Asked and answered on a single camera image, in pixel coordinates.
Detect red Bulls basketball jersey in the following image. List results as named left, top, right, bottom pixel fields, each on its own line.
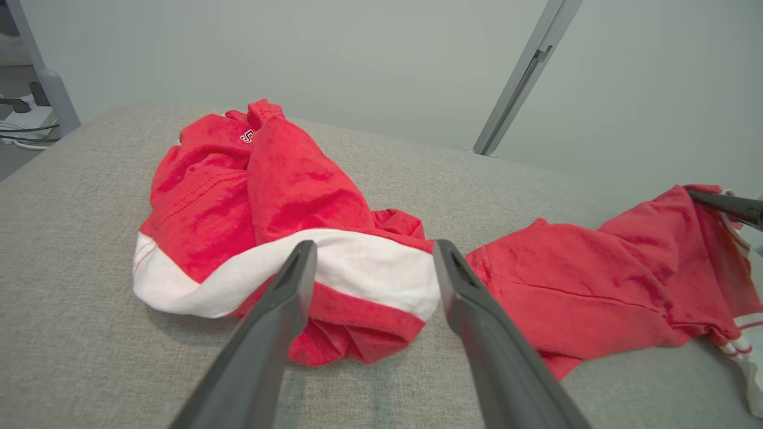
left=465, top=184, right=763, bottom=418

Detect grey partition leg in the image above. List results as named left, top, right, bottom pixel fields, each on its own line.
left=5, top=0, right=82, bottom=138

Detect white power strip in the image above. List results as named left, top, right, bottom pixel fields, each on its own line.
left=0, top=95, right=60, bottom=150

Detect grey metal partition post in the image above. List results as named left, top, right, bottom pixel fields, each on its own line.
left=473, top=0, right=584, bottom=157

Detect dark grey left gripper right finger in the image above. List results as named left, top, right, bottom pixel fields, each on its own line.
left=432, top=240, right=591, bottom=429

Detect black floor cable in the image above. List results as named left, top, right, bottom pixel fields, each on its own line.
left=0, top=122, right=60, bottom=144

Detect red shorts with white stripe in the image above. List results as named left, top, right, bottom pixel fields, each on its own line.
left=132, top=98, right=442, bottom=367

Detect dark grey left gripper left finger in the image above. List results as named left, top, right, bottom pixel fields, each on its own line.
left=170, top=240, right=318, bottom=429

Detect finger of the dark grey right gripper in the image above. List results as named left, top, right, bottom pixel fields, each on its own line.
left=686, top=189, right=763, bottom=233

